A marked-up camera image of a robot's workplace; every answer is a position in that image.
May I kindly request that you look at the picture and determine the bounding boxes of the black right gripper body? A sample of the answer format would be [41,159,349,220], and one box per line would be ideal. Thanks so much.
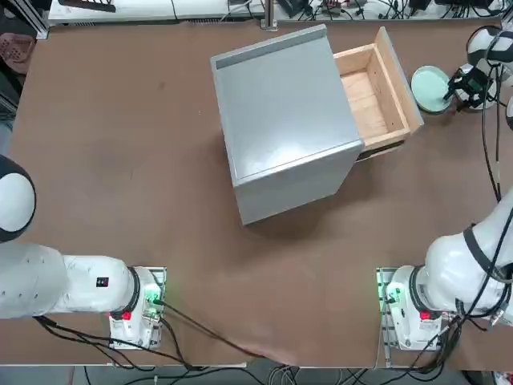
[448,65,495,100]

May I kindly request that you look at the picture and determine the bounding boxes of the pale gray-white plate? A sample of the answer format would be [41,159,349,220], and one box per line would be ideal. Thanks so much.
[456,63,488,111]

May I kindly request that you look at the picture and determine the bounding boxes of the light green plate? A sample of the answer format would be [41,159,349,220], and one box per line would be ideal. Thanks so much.
[410,65,453,114]

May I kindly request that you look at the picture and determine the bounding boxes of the gray-fronted wooden drawer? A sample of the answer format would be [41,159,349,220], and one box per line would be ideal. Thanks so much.
[333,26,425,164]

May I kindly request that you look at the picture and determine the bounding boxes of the gray cabinet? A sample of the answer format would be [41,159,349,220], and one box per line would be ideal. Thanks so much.
[209,23,364,226]

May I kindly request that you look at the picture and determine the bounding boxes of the white board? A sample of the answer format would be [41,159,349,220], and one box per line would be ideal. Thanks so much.
[47,0,230,23]

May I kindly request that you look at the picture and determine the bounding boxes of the dark comb-shaped rack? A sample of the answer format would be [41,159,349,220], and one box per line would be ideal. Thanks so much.
[59,0,117,13]

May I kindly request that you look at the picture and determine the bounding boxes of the aluminium profile bar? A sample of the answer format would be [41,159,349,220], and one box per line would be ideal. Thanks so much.
[22,0,51,40]

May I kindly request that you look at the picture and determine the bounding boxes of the pink perforated basket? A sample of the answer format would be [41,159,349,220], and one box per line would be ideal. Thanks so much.
[0,32,36,75]

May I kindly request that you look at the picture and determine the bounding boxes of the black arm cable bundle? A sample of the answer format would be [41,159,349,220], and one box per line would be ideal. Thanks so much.
[476,59,507,204]

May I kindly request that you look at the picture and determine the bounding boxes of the aluminium camera post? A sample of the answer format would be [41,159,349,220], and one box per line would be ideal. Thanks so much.
[261,0,278,31]

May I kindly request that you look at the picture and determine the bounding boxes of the black base cable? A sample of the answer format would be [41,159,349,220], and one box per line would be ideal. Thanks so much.
[154,297,300,367]

